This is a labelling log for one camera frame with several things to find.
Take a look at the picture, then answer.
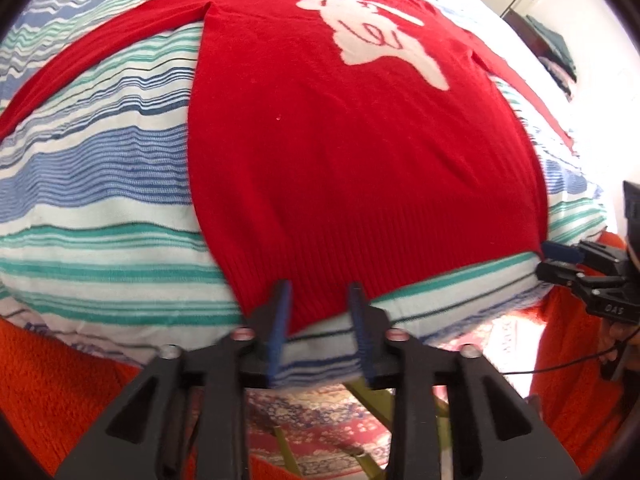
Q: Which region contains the orange knit garment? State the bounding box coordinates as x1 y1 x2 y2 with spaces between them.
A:
0 230 640 480

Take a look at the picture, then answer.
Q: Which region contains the thin black cable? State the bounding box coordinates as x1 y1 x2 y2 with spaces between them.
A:
500 337 640 376

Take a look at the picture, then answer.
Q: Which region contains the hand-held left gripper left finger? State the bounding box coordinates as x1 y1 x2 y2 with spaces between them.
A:
55 280 292 480

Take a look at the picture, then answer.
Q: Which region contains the red sweater with white figure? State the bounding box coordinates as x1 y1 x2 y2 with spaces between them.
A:
0 0 581 336

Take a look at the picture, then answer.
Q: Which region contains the striped bed blanket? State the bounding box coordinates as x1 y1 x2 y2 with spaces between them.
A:
0 0 608 392

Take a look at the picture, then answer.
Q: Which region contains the patterned red rug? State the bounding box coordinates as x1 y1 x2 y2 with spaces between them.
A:
245 310 551 480

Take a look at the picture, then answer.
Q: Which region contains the yellow-green wooden frame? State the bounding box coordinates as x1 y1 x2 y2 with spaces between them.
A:
272 379 451 480

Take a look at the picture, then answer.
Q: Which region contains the pile of clothes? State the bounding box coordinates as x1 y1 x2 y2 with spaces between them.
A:
525 15 579 97

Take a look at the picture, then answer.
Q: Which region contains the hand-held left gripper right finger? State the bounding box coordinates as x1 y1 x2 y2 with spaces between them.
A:
349 283 582 480

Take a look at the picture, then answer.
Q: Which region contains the dark wooden cabinet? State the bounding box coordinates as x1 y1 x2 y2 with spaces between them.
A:
504 7 543 53

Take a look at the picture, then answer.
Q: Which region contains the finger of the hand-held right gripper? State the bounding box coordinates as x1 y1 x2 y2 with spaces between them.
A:
536 259 617 294
542 241 629 274

